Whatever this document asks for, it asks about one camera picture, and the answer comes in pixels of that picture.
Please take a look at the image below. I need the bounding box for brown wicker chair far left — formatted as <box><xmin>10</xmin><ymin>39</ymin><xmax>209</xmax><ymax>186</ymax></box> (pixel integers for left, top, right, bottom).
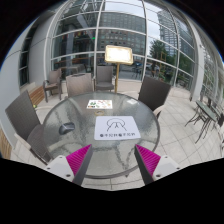
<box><xmin>43</xmin><ymin>69</ymin><xmax>62</xmax><ymax>101</ymax></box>

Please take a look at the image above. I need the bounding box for colourful menu card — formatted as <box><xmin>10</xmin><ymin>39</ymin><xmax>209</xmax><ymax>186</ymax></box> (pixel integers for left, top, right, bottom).
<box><xmin>87</xmin><ymin>100</ymin><xmax>113</xmax><ymax>109</ymax></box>

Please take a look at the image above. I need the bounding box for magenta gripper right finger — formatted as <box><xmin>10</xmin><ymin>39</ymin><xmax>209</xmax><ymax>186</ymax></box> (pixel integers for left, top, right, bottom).
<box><xmin>134</xmin><ymin>143</ymin><xmax>181</xmax><ymax>186</ymax></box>

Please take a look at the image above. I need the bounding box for grey wicker chair left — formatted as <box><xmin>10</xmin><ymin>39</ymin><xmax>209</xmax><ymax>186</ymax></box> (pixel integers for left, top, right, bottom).
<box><xmin>5</xmin><ymin>91</ymin><xmax>52</xmax><ymax>164</ymax></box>

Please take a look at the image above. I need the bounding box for gold menu display stand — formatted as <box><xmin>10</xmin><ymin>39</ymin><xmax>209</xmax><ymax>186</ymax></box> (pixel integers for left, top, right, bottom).
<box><xmin>105</xmin><ymin>45</ymin><xmax>133</xmax><ymax>89</ymax></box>

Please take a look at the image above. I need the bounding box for round glass table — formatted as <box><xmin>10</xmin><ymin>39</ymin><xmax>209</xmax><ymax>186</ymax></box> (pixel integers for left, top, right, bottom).
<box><xmin>44</xmin><ymin>92</ymin><xmax>160</xmax><ymax>179</ymax></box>

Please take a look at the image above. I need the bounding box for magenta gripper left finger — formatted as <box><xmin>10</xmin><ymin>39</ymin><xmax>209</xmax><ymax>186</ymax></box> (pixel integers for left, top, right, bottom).
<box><xmin>45</xmin><ymin>143</ymin><xmax>94</xmax><ymax>187</ymax></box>

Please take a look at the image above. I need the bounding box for wooden bench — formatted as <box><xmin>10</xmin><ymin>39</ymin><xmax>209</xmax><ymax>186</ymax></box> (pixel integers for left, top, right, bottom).
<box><xmin>29</xmin><ymin>86</ymin><xmax>44</xmax><ymax>105</ymax></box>

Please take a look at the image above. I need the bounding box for white printed mouse pad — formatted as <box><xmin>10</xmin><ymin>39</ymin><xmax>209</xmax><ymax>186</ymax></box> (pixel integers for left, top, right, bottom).
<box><xmin>94</xmin><ymin>116</ymin><xmax>141</xmax><ymax>141</ymax></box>

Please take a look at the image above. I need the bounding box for grey wicker chair back-left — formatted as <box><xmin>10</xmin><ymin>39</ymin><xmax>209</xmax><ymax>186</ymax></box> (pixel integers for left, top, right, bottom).
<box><xmin>66</xmin><ymin>73</ymin><xmax>93</xmax><ymax>97</ymax></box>

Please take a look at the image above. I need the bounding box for grey wicker chair right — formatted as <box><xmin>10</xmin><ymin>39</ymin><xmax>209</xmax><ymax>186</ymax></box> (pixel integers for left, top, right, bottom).
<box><xmin>138</xmin><ymin>76</ymin><xmax>171</xmax><ymax>117</ymax></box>

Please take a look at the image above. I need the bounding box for grey wicker chair far centre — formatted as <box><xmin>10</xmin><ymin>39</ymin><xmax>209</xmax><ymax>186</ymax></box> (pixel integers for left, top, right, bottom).
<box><xmin>95</xmin><ymin>66</ymin><xmax>114</xmax><ymax>90</ymax></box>

